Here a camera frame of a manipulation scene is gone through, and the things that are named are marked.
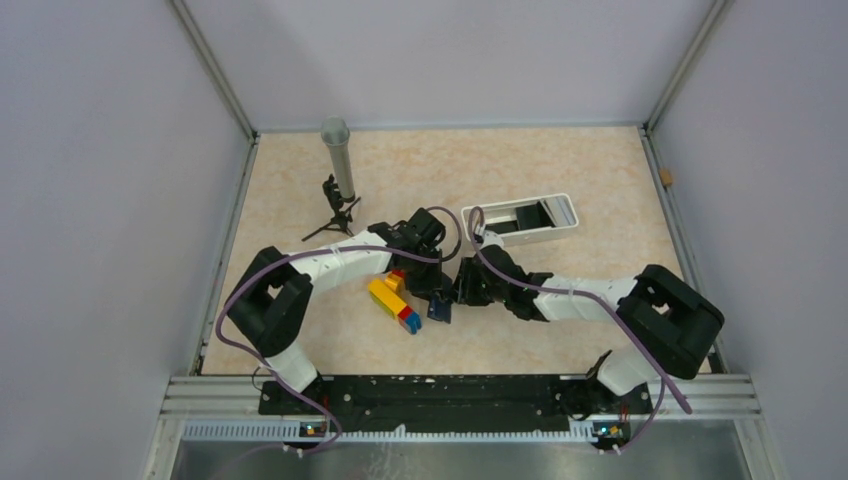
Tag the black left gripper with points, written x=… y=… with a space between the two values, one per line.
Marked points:
x=430 y=287

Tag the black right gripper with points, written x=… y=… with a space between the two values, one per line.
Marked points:
x=464 y=292

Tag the dark blue card holder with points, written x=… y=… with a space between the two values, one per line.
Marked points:
x=440 y=309

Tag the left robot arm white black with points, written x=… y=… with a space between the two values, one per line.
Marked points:
x=270 y=301

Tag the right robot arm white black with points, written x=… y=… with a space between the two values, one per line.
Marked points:
x=670 y=326

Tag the white card tray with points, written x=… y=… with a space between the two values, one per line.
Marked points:
x=559 y=207

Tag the black card in tray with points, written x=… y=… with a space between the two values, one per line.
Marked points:
x=528 y=217

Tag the red yellow toy brick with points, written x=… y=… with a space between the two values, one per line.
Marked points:
x=395 y=280

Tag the yellow green toy brick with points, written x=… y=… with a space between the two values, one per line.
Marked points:
x=387 y=299

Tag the red blue toy brick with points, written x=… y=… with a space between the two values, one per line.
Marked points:
x=409 y=320

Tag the black mini tripod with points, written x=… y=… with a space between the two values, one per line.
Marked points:
x=342 y=217

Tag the grey microphone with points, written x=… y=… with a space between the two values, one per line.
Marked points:
x=335 y=135

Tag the small brown cork piece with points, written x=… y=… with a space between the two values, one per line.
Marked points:
x=666 y=178

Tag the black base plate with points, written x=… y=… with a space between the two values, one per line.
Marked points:
x=456 y=403

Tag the aluminium frame rail right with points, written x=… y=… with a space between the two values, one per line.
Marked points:
x=662 y=135

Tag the aluminium frame rail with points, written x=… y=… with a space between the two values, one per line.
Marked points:
x=229 y=153
x=662 y=135

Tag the aluminium frame rail left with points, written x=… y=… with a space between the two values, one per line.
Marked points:
x=229 y=153

